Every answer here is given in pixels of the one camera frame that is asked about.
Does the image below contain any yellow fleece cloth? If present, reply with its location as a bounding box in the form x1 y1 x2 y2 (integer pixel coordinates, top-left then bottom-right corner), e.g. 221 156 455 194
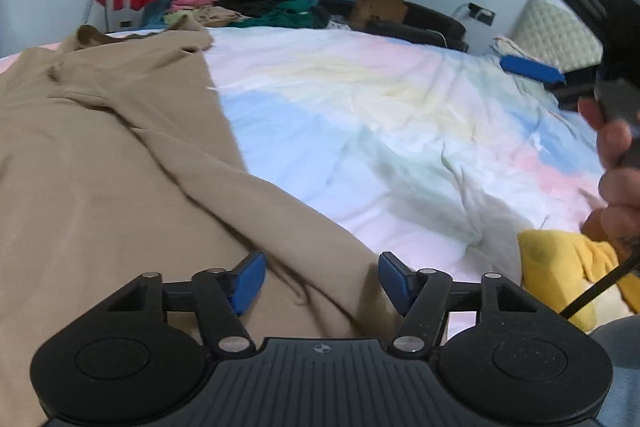
517 229 640 333

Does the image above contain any black wall charger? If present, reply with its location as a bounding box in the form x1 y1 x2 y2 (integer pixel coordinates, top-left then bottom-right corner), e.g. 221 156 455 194
467 3 496 25

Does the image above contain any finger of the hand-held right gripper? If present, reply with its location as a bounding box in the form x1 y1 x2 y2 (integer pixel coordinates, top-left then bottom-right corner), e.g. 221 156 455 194
500 54 601 110

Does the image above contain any black sofa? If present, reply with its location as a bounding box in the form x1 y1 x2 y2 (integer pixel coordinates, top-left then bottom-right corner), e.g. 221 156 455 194
320 0 468 52

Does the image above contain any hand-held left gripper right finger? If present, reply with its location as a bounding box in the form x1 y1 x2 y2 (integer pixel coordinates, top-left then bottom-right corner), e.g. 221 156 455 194
378 251 541 358

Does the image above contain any person's right hand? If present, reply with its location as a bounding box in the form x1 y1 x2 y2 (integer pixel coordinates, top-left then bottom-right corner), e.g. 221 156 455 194
577 97 640 253

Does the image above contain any person's leg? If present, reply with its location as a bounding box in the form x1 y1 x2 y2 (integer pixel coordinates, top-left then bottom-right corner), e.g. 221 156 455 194
590 317 640 427

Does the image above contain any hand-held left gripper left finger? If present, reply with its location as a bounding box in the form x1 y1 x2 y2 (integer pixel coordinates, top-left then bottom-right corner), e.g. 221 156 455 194
102 252 267 355

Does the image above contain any teal blue cloth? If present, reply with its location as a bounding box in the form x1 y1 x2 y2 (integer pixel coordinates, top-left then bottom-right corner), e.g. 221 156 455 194
142 2 173 28

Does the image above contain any pastel bedsheet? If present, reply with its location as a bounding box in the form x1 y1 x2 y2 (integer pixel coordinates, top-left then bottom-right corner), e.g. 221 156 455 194
0 27 611 343

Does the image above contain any white quilted pillow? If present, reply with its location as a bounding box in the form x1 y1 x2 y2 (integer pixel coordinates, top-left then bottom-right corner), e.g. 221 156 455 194
515 0 603 72

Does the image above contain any tan hoodie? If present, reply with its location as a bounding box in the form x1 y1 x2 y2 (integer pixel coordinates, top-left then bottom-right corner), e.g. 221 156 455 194
0 16 416 427

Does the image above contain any black strap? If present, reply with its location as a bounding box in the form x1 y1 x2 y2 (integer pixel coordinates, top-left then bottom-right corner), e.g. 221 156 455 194
560 257 640 320

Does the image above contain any beige patterned garment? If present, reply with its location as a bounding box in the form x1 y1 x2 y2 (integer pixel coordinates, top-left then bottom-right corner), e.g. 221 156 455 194
192 7 251 28

